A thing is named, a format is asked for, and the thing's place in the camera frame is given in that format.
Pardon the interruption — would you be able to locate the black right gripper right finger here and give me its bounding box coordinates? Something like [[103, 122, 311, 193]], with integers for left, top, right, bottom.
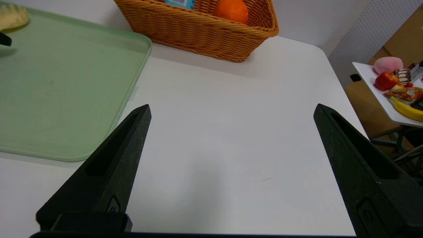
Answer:
[[314, 103, 423, 237]]

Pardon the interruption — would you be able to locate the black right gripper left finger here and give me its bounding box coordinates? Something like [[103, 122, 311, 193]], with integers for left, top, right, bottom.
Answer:
[[35, 104, 152, 232]]

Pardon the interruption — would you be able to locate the yellow spork with green handle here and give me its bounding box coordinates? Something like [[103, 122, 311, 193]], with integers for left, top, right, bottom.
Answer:
[[0, 4, 29, 32]]

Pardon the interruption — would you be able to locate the clear water bottle blue label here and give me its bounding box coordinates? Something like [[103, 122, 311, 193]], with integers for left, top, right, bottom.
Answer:
[[164, 0, 196, 10]]

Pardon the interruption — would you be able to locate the orange fruit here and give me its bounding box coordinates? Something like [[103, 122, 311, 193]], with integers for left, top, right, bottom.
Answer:
[[213, 0, 249, 25]]

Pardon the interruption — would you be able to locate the orange wicker basket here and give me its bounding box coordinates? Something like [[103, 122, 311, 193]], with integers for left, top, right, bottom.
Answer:
[[114, 0, 280, 63]]

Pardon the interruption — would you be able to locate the light green plastic tray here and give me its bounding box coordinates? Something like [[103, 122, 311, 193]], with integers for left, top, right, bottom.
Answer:
[[0, 3, 152, 162]]

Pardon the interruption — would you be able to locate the yellow banana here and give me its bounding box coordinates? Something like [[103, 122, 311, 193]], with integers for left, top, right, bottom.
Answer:
[[390, 96, 423, 122]]

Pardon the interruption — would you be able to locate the orange snack packet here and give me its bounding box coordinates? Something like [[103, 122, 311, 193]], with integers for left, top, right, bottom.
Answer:
[[384, 85, 423, 101]]

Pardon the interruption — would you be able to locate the red apple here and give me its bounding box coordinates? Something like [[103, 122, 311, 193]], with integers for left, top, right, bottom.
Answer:
[[375, 72, 399, 91]]

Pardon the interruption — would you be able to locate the white side table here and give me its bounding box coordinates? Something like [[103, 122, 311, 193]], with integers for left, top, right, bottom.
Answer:
[[352, 62, 423, 162]]

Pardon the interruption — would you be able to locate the brown white chocolate cake toy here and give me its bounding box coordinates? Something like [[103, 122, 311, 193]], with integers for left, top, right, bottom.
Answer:
[[393, 68, 411, 86]]

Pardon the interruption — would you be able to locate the pink peach toy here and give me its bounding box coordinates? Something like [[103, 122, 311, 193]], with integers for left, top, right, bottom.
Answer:
[[374, 57, 404, 75]]

